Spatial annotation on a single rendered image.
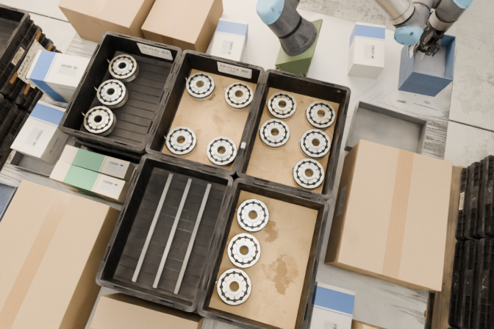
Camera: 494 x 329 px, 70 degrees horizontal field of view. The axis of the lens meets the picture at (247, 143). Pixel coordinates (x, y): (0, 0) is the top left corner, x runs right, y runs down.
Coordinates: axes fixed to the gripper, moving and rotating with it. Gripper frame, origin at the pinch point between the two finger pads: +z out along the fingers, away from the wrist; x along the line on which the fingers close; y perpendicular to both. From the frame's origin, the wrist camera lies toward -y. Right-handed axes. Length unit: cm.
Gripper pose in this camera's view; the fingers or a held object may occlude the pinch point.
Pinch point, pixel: (413, 52)
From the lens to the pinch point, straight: 155.6
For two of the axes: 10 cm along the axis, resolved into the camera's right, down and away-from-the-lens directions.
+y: -2.4, 9.1, -3.3
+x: 9.7, 2.3, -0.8
